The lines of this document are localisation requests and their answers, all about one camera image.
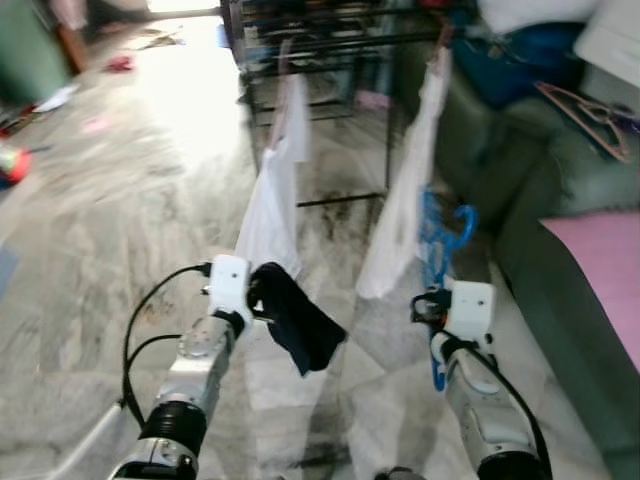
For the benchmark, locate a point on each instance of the navy garment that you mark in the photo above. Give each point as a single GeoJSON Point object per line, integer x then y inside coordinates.
{"type": "Point", "coordinates": [300, 320]}

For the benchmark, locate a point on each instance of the blue plastic hanger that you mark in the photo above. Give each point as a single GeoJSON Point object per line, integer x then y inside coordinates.
{"type": "Point", "coordinates": [435, 240]}

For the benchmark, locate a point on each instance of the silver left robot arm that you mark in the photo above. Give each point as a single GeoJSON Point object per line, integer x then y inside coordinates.
{"type": "Point", "coordinates": [195, 370]}

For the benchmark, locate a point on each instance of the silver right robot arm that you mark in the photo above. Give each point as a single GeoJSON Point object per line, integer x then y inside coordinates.
{"type": "Point", "coordinates": [490, 410]}

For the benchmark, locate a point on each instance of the white shirt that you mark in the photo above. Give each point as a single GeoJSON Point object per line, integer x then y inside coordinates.
{"type": "Point", "coordinates": [410, 200]}
{"type": "Point", "coordinates": [275, 200]}

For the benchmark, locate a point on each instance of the dark green sofa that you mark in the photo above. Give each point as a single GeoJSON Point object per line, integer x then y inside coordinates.
{"type": "Point", "coordinates": [560, 300]}

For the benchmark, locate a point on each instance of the robot right leg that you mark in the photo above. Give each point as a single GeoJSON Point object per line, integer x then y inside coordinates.
{"type": "Point", "coordinates": [400, 474]}

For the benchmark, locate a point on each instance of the pink cushion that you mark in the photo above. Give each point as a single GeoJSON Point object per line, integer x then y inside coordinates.
{"type": "Point", "coordinates": [600, 270]}

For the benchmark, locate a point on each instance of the pink cloth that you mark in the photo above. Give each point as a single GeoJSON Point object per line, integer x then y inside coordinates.
{"type": "Point", "coordinates": [373, 100]}

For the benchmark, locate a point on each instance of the pink paper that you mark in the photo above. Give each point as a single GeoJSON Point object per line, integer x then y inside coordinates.
{"type": "Point", "coordinates": [97, 125]}

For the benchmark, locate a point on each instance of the blue bag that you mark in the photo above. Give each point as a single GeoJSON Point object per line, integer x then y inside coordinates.
{"type": "Point", "coordinates": [515, 65]}

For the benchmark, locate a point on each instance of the black metal drying rack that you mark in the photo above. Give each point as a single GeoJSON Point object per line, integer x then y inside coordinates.
{"type": "Point", "coordinates": [320, 45]}

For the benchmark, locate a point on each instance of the red cloth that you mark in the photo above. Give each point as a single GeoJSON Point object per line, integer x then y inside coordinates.
{"type": "Point", "coordinates": [120, 64]}

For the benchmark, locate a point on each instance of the beige patterned cloth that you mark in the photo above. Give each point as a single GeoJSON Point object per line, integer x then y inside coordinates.
{"type": "Point", "coordinates": [155, 40]}

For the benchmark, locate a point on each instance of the red and blue backpack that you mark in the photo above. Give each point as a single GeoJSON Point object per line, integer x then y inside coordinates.
{"type": "Point", "coordinates": [12, 165]}

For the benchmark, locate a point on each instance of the white paper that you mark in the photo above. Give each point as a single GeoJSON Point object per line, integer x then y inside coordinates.
{"type": "Point", "coordinates": [55, 98]}

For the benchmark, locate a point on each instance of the white pillow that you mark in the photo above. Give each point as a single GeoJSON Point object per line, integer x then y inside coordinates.
{"type": "Point", "coordinates": [535, 12]}

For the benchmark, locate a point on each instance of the white storage box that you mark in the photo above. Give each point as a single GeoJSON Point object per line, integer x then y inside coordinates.
{"type": "Point", "coordinates": [610, 40]}

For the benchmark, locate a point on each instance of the green bin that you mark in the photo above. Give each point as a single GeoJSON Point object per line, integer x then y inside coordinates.
{"type": "Point", "coordinates": [30, 50]}

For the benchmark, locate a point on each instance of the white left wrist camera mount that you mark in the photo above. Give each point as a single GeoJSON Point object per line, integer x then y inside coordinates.
{"type": "Point", "coordinates": [229, 285]}

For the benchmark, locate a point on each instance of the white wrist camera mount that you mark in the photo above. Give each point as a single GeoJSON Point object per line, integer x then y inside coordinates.
{"type": "Point", "coordinates": [472, 308]}
{"type": "Point", "coordinates": [229, 285]}

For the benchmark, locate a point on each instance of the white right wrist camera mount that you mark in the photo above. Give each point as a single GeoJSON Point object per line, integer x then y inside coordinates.
{"type": "Point", "coordinates": [472, 308]}

